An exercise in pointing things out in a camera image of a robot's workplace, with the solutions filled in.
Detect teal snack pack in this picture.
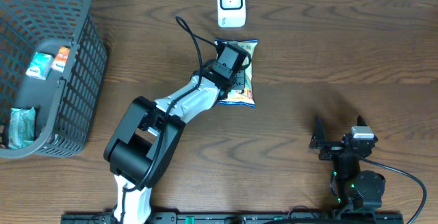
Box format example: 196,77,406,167
8,108,36,149

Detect small orange snack box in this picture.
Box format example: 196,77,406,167
51,47,70,73

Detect white barcode scanner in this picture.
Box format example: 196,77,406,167
217,0,246,28

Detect small teal snack box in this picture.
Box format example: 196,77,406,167
26,52,54,80

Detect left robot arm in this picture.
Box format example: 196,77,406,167
103,42,252,223

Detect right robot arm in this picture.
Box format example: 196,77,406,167
309,116,386,219

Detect yellow snack chip bag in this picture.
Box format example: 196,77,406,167
214,38,259,108

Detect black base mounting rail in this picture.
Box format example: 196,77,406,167
60,210,404,224

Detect dark grey plastic basket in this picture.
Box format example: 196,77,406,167
1,0,108,159

